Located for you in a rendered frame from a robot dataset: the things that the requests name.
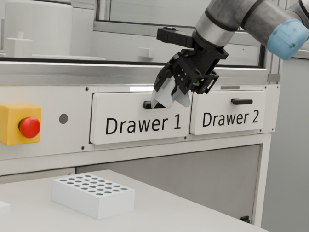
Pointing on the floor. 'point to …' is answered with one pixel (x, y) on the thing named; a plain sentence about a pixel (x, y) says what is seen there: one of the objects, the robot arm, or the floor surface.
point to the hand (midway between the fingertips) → (159, 101)
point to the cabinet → (173, 170)
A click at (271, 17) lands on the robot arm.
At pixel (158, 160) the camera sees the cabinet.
